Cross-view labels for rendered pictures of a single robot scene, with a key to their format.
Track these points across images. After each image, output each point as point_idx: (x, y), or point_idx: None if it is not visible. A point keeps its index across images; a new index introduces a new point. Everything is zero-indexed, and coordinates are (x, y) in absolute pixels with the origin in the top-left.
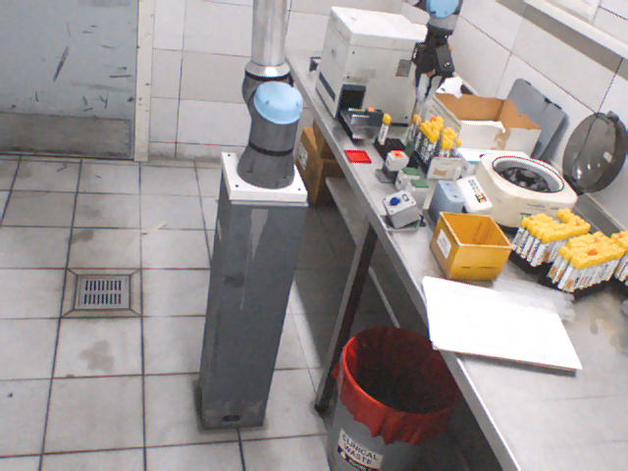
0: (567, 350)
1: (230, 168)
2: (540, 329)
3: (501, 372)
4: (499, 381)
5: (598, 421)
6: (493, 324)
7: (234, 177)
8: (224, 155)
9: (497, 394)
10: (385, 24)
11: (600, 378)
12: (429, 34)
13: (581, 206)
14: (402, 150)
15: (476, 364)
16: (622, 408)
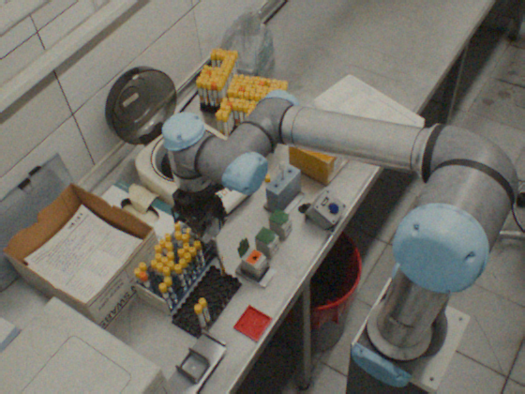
0: (343, 83)
1: (446, 354)
2: (340, 98)
3: (396, 98)
4: (403, 95)
5: (375, 60)
6: (368, 114)
7: (453, 336)
8: (438, 382)
9: (415, 92)
10: (52, 380)
11: (340, 70)
12: (196, 200)
13: (127, 150)
14: (198, 295)
15: (406, 107)
16: (352, 57)
